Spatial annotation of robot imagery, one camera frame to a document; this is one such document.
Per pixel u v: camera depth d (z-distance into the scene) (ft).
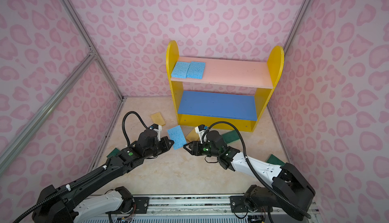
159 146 2.22
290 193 1.34
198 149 2.25
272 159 2.82
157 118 3.48
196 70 2.46
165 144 2.26
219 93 3.99
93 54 2.99
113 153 2.95
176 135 2.63
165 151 2.33
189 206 2.46
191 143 2.32
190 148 2.45
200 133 2.40
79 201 1.46
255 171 1.55
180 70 2.46
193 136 3.16
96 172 1.57
